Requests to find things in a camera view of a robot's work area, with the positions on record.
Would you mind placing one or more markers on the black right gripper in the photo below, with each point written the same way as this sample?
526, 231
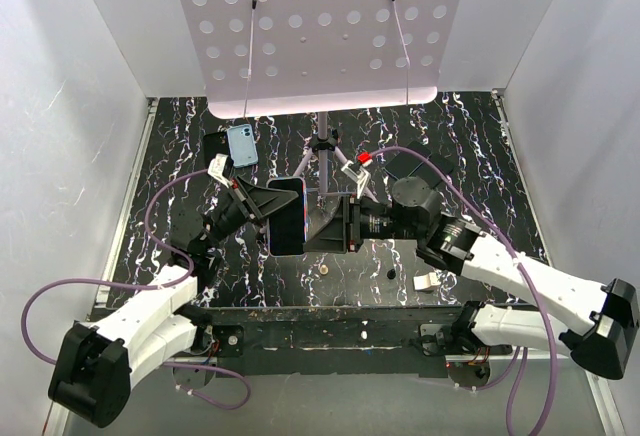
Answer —
342, 231

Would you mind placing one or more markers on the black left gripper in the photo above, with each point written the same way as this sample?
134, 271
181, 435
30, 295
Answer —
256, 202

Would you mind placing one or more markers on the clear pink phone case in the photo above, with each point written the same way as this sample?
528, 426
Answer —
304, 206

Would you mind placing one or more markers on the light blue phone case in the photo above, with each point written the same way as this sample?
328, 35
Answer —
242, 146

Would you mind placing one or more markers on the black smartphone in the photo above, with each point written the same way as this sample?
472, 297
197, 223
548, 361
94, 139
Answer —
403, 164

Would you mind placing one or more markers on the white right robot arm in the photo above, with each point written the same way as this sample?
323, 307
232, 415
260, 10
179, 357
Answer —
594, 324

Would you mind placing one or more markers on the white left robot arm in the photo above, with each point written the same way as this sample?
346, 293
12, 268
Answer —
98, 365

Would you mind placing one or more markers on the black phone beside blue case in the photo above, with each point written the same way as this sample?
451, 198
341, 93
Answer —
214, 144

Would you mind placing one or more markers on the black phone case on table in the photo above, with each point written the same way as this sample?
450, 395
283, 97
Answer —
444, 166

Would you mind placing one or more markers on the small white beige block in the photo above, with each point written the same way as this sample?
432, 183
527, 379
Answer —
426, 282

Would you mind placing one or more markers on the white perforated music stand desk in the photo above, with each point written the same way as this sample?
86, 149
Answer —
272, 57

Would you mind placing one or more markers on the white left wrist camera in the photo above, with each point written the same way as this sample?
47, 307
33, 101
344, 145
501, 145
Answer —
220, 169

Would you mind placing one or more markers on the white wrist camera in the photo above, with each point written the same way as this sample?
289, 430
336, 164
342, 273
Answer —
357, 171
220, 169

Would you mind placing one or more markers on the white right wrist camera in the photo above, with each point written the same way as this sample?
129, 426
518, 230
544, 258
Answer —
357, 171

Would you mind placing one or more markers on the black metal base plate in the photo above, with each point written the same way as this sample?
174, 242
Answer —
342, 340

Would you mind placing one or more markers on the aluminium frame rail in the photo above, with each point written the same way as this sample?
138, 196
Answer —
57, 416

